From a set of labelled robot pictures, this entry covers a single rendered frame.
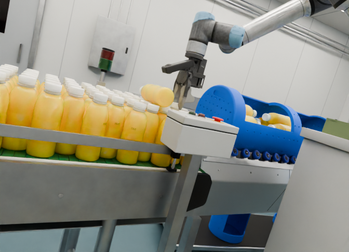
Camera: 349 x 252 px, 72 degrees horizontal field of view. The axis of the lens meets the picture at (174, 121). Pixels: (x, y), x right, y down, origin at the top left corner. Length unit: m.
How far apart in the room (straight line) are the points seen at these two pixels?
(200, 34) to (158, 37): 3.63
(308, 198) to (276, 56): 4.74
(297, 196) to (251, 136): 0.30
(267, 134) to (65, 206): 0.86
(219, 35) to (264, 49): 4.59
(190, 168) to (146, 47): 3.86
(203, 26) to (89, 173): 0.62
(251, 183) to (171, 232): 0.54
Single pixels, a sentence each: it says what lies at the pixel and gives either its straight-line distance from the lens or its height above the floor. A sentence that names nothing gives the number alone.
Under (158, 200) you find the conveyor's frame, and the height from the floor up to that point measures 0.80.
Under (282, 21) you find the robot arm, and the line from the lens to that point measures 1.08.
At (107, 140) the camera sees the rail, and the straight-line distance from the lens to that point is 0.70.
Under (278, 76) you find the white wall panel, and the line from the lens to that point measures 5.74.
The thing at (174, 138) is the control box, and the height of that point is 1.03.
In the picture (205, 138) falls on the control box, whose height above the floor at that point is 1.05.
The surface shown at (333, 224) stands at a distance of 1.06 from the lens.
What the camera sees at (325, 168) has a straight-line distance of 1.08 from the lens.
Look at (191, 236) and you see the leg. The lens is 1.21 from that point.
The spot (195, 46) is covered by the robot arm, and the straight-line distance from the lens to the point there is 0.91.
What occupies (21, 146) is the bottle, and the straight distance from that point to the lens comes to 0.74.
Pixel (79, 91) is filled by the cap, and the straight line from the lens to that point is 0.72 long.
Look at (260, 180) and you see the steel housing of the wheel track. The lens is 1.25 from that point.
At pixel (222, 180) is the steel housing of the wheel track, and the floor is 0.84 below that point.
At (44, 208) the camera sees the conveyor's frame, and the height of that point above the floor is 0.78.
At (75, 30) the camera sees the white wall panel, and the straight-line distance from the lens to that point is 4.43.
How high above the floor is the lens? 1.16
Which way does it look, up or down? 8 degrees down
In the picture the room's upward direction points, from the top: 15 degrees clockwise
